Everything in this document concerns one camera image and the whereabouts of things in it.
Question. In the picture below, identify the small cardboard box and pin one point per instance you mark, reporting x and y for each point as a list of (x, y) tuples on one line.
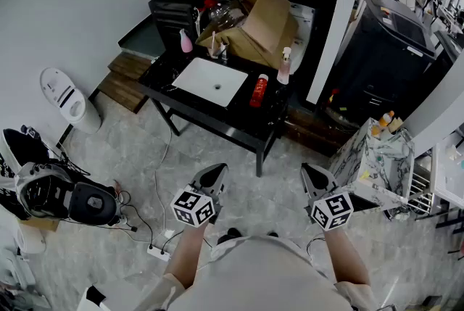
[(40, 224)]

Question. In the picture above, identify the orange bottle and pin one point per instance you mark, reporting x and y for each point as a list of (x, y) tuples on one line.
[(386, 119)]

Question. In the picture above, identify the grey black appliance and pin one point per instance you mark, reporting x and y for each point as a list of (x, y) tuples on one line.
[(43, 193)]

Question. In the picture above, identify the person's black left shoe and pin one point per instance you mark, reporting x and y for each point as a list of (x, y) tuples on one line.
[(229, 235)]

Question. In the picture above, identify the person's black shoe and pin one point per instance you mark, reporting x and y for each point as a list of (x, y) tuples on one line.
[(272, 234), (229, 235)]

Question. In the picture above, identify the red bottle with white cap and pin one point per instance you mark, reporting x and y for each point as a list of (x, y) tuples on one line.
[(259, 92)]

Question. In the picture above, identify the chrome faucet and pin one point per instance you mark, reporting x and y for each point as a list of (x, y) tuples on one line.
[(222, 53)]

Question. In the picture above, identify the grey platform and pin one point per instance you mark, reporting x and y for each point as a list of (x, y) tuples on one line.
[(145, 39)]

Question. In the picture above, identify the pink pump bottle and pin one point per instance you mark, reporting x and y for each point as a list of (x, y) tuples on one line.
[(284, 68)]

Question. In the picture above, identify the large black machine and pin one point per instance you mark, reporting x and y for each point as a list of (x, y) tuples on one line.
[(373, 59)]

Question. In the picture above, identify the pink soap dispenser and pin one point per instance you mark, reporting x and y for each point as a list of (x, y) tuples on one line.
[(186, 43)]

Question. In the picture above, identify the person's white shirt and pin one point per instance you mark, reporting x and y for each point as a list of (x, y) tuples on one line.
[(261, 277)]

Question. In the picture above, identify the black round appliance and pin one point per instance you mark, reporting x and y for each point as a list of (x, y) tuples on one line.
[(94, 202)]

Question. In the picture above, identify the white power strip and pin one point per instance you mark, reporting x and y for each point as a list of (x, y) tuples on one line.
[(158, 252)]

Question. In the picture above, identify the wooden step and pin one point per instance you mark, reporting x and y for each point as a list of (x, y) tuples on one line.
[(123, 81)]

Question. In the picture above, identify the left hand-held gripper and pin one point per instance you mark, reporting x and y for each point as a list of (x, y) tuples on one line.
[(192, 210)]

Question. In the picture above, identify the person's black right shoe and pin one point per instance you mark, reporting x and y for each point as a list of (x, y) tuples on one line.
[(272, 234)]

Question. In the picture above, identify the white toilet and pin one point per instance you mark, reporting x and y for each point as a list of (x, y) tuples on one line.
[(81, 114)]

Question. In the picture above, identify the pink toothbrush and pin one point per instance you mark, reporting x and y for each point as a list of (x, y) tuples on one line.
[(213, 37)]

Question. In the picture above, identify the large cardboard box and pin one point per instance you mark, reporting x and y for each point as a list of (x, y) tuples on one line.
[(268, 23)]

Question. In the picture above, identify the white side cabinet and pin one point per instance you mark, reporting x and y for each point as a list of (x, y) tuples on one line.
[(447, 172)]

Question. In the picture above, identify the black drawer cabinet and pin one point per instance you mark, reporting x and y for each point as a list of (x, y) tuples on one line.
[(174, 12)]

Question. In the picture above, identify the red plastic item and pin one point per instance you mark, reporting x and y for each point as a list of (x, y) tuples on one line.
[(210, 3)]

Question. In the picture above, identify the person's left forearm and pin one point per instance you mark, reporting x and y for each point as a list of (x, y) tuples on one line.
[(188, 251)]

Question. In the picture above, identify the clear plastic bottle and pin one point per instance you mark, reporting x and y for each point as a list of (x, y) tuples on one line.
[(224, 14)]

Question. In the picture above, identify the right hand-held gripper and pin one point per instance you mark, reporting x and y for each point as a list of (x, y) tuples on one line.
[(333, 211)]

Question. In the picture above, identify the person's right forearm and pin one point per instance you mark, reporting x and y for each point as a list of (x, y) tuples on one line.
[(344, 255)]

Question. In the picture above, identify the pink cup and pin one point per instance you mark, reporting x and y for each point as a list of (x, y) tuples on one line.
[(211, 53)]

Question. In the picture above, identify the marble pattern cabinet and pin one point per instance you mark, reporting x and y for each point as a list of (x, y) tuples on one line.
[(348, 161)]

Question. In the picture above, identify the white sink basin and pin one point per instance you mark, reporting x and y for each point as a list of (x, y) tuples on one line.
[(203, 79)]

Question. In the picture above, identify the black marble vanity table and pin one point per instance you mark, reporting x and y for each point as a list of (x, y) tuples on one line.
[(203, 114)]

